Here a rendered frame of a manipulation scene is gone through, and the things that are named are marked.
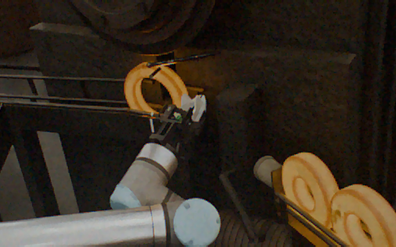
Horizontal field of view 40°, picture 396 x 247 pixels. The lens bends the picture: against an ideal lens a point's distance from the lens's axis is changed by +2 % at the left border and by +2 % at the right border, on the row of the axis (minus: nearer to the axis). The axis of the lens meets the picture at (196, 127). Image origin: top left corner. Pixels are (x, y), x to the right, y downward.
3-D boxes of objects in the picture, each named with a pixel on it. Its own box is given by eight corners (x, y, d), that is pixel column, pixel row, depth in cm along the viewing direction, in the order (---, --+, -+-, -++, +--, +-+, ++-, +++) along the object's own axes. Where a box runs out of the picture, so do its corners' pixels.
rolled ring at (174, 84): (178, 70, 129) (185, 65, 131) (118, 62, 138) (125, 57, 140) (187, 135, 138) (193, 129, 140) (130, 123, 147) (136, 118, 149)
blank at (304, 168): (291, 140, 109) (277, 145, 108) (341, 170, 96) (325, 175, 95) (297, 204, 115) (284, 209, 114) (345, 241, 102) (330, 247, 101)
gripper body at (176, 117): (193, 105, 123) (169, 143, 117) (202, 130, 129) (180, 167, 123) (166, 100, 127) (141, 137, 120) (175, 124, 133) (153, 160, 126)
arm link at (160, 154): (174, 186, 120) (139, 177, 125) (184, 170, 123) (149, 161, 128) (163, 161, 114) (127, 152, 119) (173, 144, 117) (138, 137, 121)
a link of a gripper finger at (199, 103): (209, 84, 130) (192, 109, 125) (214, 101, 134) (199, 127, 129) (198, 82, 131) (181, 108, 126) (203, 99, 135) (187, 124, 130)
